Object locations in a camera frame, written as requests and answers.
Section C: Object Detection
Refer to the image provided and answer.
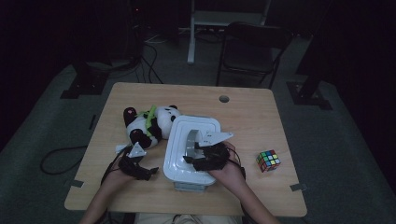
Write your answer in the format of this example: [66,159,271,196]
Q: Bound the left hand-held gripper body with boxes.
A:
[118,142,151,181]

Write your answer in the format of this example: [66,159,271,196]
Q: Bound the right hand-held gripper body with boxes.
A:
[194,131,234,172]

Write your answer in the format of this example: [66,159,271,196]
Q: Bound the white lid with grey handle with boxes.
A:
[163,115,222,187]

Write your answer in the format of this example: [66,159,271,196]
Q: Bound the panda plush toy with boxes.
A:
[115,105,182,154]

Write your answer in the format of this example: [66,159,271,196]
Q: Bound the multicoloured puzzle cube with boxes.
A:
[255,149,282,173]

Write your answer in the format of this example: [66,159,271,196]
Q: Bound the person's left hand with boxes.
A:
[104,166,138,189]

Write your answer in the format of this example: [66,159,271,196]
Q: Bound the person's right hand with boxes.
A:
[207,141,248,196]

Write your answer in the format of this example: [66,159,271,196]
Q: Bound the black stand with base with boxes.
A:
[60,0,145,100]
[286,0,333,110]

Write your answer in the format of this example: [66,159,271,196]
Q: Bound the black folding chair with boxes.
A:
[215,21,293,91]

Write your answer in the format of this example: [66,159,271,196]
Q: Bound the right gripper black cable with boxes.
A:
[227,147,248,182]

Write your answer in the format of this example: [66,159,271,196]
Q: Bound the black looped floor cable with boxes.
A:
[40,144,90,175]

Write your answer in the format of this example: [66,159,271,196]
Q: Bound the black floor cables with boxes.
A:
[134,29,190,85]

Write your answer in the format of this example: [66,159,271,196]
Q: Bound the white metal desk frame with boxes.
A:
[186,0,273,65]

